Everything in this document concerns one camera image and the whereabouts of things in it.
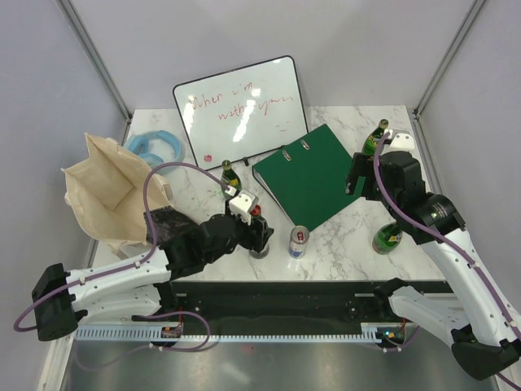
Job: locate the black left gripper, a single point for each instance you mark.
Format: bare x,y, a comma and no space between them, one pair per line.
255,241

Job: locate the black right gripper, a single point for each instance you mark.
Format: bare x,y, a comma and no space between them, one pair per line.
361,164

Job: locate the cola bottle red cap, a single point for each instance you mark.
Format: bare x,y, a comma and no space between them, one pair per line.
260,234

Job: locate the green perrier bottle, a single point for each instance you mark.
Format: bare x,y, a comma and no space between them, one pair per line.
229,176
371,142
387,238

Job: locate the beige canvas tote bag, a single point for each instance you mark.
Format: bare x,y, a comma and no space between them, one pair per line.
105,192

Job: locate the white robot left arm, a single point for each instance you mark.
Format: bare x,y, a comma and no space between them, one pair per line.
139,288

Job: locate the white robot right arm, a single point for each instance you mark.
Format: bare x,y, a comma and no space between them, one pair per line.
485,337

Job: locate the silver blue energy drink can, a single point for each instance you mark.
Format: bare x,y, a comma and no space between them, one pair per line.
298,242

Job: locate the small white whiteboard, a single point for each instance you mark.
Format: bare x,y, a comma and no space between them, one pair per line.
242,113

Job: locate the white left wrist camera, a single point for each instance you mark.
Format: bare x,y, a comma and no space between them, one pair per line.
242,205

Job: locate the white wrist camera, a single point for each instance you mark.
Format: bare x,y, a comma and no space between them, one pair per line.
242,205
400,140

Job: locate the green ring binder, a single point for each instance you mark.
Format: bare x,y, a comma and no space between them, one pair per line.
307,178

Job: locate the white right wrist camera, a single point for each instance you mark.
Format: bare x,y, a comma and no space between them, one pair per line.
400,140

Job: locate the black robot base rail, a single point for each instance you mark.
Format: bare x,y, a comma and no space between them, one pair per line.
309,307

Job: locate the white slotted cable duct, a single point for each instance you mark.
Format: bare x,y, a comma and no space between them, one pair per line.
150,333

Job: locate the right aluminium frame post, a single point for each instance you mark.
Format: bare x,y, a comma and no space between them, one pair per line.
455,45

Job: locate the aluminium frame post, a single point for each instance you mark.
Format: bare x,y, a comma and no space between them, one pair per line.
455,45
73,18

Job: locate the left aluminium frame post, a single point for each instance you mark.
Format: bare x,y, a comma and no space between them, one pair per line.
73,18

